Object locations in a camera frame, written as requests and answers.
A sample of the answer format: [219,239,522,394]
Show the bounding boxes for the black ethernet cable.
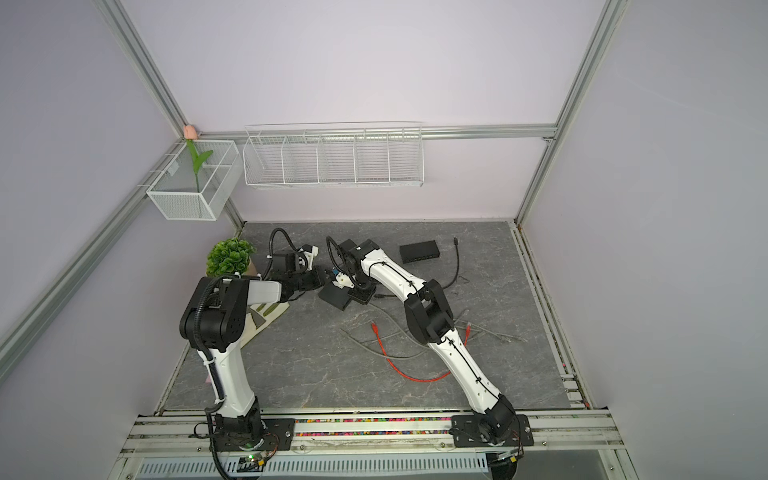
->
[377,237,462,299]

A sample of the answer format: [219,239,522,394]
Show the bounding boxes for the large black network switch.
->
[318,283,351,311]

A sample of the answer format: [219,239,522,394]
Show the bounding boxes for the grey ethernet cable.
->
[339,308,529,361]
[365,299,421,346]

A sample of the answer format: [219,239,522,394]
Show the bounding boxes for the red ethernet cable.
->
[370,320,472,383]

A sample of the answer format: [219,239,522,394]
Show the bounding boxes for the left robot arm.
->
[179,227,326,419]

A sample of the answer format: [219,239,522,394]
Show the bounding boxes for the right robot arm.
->
[326,236,532,447]

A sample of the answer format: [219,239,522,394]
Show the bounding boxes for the green potted plant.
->
[206,238,257,277]

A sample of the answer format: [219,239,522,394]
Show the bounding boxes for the white mesh box basket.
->
[147,140,244,221]

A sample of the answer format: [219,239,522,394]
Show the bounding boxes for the pink artificial tulip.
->
[183,125,213,193]

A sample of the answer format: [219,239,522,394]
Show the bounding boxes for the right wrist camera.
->
[332,271,355,289]

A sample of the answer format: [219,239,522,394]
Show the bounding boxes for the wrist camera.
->
[296,244,319,272]
[332,271,355,289]

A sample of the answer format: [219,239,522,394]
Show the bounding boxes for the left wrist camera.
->
[296,244,319,272]

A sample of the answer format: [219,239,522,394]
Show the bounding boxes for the small black network switch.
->
[399,240,441,264]

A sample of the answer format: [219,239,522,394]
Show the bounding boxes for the long white wire basket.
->
[243,122,425,188]

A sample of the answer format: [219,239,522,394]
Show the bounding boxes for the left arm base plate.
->
[213,415,296,452]

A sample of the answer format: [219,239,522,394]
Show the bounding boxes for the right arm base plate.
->
[448,413,534,448]

